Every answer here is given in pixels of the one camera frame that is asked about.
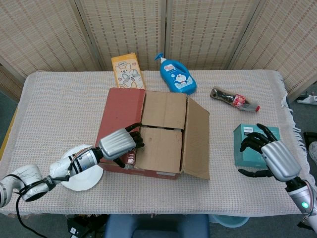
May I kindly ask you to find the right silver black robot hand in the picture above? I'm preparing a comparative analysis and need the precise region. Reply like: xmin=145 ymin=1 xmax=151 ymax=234
xmin=238 ymin=123 xmax=302 ymax=183

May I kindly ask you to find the beige woven tablecloth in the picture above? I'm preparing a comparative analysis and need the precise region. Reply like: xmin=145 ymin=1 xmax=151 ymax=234
xmin=0 ymin=70 xmax=317 ymax=216

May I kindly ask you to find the white shoe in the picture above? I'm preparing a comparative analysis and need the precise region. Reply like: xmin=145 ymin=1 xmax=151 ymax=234
xmin=308 ymin=141 xmax=317 ymax=164

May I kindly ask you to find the red cardboard box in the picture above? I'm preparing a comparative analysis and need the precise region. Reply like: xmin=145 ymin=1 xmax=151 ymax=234
xmin=95 ymin=87 xmax=211 ymax=180

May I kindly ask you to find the black power device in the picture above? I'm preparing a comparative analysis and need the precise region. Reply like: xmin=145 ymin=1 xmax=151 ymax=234
xmin=66 ymin=214 xmax=107 ymax=238

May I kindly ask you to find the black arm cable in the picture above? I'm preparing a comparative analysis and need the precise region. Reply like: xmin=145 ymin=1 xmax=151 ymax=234
xmin=15 ymin=171 xmax=72 ymax=238

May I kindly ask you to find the teal product box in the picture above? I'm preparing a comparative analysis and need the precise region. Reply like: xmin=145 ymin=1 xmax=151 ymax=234
xmin=233 ymin=123 xmax=282 ymax=167

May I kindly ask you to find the black floor object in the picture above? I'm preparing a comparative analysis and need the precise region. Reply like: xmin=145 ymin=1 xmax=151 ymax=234
xmin=303 ymin=131 xmax=317 ymax=147

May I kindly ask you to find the blue chair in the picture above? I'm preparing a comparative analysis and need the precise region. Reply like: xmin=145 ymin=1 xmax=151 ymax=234
xmin=104 ymin=213 xmax=210 ymax=238

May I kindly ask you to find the woven folding screen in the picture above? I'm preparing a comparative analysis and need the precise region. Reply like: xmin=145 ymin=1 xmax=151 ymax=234
xmin=0 ymin=0 xmax=317 ymax=101

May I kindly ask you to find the crushed cola bottle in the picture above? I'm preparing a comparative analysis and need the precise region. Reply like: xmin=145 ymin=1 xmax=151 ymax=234
xmin=210 ymin=86 xmax=261 ymax=114

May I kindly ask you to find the white floor object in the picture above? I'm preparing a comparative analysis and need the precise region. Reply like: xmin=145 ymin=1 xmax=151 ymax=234
xmin=296 ymin=93 xmax=317 ymax=104

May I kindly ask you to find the white scalloped plate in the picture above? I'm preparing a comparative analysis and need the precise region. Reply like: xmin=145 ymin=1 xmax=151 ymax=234
xmin=60 ymin=144 xmax=104 ymax=191

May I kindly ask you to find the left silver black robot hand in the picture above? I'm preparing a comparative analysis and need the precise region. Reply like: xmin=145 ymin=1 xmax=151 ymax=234
xmin=98 ymin=122 xmax=146 ymax=170

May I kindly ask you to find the blue pump soap bottle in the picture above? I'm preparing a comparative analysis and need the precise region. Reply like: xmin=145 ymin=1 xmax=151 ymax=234
xmin=154 ymin=52 xmax=198 ymax=96

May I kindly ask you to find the orange corgi print box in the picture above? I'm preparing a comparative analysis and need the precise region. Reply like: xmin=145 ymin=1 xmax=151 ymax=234
xmin=110 ymin=52 xmax=146 ymax=90

